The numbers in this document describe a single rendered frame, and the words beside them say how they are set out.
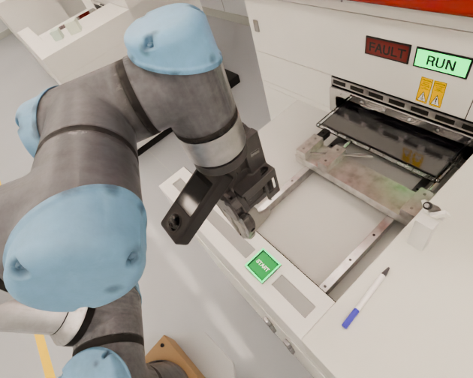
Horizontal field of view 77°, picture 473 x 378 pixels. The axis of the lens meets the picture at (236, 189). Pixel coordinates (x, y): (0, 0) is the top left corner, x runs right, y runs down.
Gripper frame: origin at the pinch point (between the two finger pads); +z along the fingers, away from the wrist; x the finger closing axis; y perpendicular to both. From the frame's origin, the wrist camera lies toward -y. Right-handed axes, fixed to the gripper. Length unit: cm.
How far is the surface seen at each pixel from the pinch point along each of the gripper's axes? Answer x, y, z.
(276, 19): 51, 59, 0
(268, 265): -0.8, 1.6, 14.2
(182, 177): 36.6, 2.7, 14.6
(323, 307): -14.1, 3.1, 14.6
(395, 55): 10, 58, 2
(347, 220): -0.8, 27.4, 28.6
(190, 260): 77, -13, 111
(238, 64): 218, 144, 111
